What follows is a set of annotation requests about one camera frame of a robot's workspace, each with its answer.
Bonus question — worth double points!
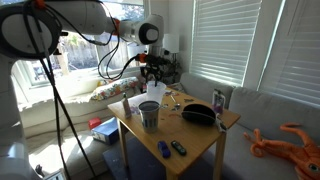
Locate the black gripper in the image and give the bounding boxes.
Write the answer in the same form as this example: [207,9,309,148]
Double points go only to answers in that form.
[139,54,169,81]

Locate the clear plastic container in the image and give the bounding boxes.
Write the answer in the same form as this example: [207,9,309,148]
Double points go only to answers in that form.
[146,81,166,104]

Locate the silver metal cup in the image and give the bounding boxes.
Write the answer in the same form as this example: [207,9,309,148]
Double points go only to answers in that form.
[138,101,160,133]

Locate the silver spoon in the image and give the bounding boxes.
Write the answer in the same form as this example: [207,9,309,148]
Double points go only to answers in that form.
[170,95,181,110]

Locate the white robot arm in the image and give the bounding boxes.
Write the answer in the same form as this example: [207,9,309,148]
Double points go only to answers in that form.
[0,0,164,180]

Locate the small bottle with label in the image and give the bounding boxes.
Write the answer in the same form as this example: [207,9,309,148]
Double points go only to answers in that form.
[121,93,132,118]

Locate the floral pillow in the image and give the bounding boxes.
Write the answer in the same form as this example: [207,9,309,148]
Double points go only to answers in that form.
[91,77,138,101]

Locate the wooden side table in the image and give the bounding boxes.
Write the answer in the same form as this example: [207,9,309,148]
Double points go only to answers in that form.
[108,92,226,180]

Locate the clear purple bottle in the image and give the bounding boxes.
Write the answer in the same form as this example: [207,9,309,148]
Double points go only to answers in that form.
[212,89,225,114]

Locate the white window blinds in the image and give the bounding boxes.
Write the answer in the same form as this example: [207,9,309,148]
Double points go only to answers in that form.
[190,0,262,86]

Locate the blue toy car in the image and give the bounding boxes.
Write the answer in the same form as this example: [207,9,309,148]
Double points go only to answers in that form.
[157,141,171,158]

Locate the red box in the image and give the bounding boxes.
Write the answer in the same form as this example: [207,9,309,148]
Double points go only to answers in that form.
[88,117,102,129]

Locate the blue box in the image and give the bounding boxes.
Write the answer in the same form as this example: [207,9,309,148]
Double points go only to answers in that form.
[91,117,119,145]

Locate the green toy car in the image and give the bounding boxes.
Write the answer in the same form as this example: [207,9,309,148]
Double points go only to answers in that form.
[171,140,187,156]

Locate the dark blue floor mat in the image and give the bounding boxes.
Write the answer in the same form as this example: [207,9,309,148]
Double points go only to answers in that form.
[103,138,214,180]

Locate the cream sofa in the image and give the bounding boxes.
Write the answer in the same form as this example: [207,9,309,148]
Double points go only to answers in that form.
[13,84,134,180]

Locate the grey sofa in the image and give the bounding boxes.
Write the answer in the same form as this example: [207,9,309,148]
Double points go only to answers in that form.
[180,73,320,180]

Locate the orange plush squid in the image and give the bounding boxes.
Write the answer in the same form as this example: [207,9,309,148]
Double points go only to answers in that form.
[243,122,320,180]

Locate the black cable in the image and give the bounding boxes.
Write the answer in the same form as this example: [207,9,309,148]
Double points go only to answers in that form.
[23,0,148,180]

